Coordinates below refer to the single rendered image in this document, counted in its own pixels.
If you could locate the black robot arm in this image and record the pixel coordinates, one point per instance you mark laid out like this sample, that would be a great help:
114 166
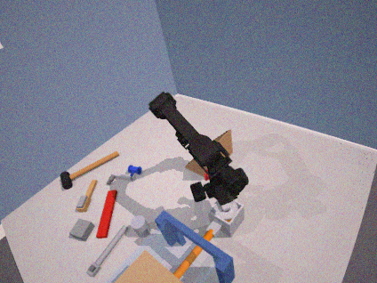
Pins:
205 151

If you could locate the grey crank handle with blue knob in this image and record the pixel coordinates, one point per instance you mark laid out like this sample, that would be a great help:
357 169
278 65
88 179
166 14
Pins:
131 169

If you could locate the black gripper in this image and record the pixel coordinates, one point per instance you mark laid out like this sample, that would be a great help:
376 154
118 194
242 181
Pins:
198 190

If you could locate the blue flat bar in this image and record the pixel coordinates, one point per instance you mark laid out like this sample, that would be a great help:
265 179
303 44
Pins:
204 243

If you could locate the grey cylinder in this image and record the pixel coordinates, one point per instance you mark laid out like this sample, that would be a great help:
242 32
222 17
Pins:
140 226

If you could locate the black-headed mallet with wooden handle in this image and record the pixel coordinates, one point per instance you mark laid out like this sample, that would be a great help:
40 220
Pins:
66 178

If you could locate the grey metal rod with square end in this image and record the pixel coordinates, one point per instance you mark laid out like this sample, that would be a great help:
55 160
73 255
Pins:
95 267

